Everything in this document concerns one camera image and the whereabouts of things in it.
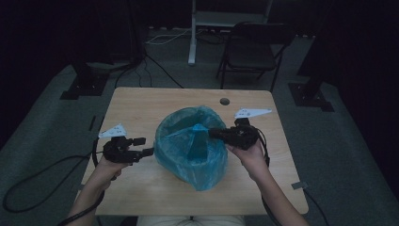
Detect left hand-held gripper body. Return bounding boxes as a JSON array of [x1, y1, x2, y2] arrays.
[[97, 122, 140, 165]]

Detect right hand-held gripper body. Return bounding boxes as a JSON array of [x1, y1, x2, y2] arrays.
[[223, 107, 273, 152]]

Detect blue plastic bag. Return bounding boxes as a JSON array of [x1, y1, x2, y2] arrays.
[[153, 105, 230, 192]]

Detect person's left hand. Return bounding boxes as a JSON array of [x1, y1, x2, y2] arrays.
[[92, 154, 130, 188]]

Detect person's right hand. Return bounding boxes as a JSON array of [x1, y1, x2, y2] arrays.
[[225, 138, 272, 184]]

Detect black stand with square base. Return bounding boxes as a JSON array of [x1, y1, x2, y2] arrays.
[[59, 60, 111, 102], [287, 31, 335, 113]]

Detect grey tape piece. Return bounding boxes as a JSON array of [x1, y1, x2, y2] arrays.
[[290, 181, 310, 191]]

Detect grey round stand base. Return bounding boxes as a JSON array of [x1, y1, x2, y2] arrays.
[[85, 60, 135, 73]]

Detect black folding chair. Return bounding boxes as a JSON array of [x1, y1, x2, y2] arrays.
[[215, 21, 296, 94]]

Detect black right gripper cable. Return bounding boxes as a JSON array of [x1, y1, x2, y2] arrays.
[[254, 126, 330, 226]]

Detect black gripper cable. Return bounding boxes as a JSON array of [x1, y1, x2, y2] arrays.
[[2, 137, 106, 226], [254, 126, 330, 226]]

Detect black floor cable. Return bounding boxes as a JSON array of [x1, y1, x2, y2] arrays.
[[114, 52, 184, 89]]

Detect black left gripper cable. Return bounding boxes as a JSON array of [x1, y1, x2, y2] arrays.
[[2, 137, 106, 226]]

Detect white metal stand frame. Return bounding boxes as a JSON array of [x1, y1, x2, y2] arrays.
[[187, 0, 275, 66]]

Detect white floor cable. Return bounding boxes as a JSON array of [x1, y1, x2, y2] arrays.
[[145, 27, 205, 46]]

